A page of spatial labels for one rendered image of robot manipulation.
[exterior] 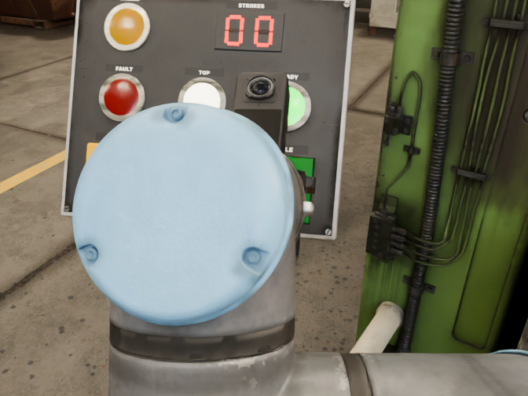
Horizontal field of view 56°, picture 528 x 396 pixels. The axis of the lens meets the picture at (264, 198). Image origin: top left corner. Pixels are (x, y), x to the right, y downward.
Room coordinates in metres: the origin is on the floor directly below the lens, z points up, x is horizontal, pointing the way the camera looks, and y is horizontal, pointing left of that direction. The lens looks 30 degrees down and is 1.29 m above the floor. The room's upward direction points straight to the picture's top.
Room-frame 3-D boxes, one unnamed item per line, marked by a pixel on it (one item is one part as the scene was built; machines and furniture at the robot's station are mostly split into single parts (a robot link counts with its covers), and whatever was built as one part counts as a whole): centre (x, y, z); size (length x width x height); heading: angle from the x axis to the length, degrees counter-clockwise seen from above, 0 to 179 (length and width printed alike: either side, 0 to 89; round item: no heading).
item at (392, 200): (0.71, -0.21, 0.80); 0.06 x 0.03 x 0.14; 56
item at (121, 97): (0.58, 0.17, 1.09); 0.05 x 0.03 x 0.04; 56
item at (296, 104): (0.55, -0.03, 1.09); 0.05 x 0.03 x 0.04; 56
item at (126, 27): (0.62, 0.17, 1.16); 0.05 x 0.03 x 0.04; 56
